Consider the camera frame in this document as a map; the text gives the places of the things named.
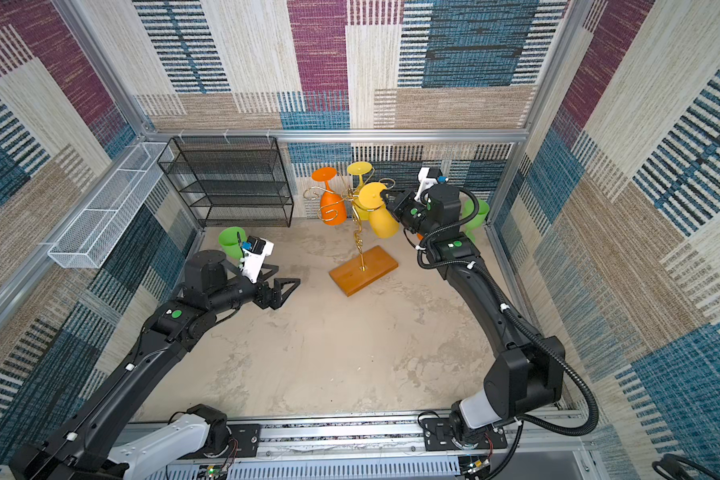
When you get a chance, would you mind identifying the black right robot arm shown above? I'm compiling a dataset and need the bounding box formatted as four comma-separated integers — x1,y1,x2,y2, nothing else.
381,184,565,448

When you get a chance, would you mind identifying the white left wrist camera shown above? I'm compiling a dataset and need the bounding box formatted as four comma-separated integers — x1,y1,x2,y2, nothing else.
239,236,274,283

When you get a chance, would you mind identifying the orange back wine glass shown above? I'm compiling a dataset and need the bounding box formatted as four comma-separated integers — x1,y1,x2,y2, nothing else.
312,167,347,226

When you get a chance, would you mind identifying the yellow front wine glass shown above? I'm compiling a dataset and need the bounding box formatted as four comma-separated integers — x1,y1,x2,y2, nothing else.
358,182,399,239

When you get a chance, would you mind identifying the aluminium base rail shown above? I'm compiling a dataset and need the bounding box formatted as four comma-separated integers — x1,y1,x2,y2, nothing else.
109,411,608,479

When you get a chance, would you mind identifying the green wine glass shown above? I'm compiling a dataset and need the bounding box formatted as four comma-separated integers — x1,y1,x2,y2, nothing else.
218,227,247,260
462,199,490,242

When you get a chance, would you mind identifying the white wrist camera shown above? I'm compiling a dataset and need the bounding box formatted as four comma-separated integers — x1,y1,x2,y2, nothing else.
239,236,274,283
415,167,448,202

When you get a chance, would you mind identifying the yellow back wine glass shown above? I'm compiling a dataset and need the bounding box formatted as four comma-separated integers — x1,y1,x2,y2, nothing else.
347,161,374,222

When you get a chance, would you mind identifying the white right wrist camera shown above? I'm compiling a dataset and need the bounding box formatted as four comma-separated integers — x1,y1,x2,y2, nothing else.
415,167,448,202

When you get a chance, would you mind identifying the gold wire wine glass rack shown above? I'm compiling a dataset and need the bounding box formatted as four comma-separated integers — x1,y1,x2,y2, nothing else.
304,168,399,297

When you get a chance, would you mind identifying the yellow wine glass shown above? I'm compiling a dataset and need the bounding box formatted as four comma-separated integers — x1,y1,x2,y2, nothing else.
358,182,399,239
347,161,374,222

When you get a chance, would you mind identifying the black mesh shelf rack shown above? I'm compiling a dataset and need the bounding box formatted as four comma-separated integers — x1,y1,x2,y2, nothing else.
157,136,294,227

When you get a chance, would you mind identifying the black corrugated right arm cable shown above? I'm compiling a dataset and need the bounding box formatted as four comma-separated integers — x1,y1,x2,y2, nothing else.
417,187,601,480

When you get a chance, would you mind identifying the white mesh wall basket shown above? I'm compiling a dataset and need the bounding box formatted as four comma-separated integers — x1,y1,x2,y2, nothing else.
48,142,166,269

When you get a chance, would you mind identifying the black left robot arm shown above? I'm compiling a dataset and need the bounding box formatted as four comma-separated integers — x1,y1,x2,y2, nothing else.
9,250,301,479

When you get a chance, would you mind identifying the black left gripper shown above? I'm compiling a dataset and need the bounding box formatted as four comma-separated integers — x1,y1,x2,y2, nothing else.
208,262,300,318

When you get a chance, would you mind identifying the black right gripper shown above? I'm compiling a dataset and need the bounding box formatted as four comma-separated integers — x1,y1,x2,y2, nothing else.
381,187,438,239

